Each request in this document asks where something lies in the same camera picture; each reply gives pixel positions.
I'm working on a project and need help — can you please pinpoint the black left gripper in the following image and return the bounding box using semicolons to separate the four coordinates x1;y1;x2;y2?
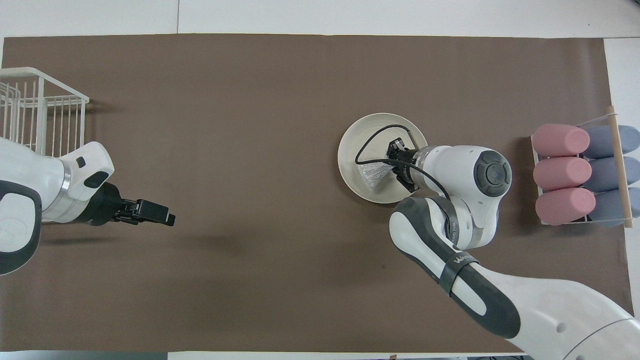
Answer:
81;182;177;227

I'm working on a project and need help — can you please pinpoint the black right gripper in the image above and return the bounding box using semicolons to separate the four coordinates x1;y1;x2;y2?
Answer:
387;139;426;194

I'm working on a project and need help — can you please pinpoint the silver foil snack bag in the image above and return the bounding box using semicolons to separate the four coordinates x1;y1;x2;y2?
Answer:
357;161;397;192

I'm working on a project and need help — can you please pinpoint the cream round plate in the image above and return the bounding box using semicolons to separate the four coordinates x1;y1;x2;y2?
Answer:
337;113;431;205

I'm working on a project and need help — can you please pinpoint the brown table mat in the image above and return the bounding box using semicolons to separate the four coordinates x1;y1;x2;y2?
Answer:
0;33;638;353

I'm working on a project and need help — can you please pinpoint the pink cup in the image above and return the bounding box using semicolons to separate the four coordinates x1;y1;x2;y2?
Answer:
533;156;592;192
535;187;597;226
531;124;591;157

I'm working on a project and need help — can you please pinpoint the blue cup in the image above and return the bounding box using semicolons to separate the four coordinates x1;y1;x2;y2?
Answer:
587;187;640;229
584;125;640;160
582;156;640;192

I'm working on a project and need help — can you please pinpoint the white cup rack wooden bar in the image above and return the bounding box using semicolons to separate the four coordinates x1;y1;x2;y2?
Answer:
530;106;636;229

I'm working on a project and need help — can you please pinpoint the white wire dish rack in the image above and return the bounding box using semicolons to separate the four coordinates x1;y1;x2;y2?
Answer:
0;67;90;160

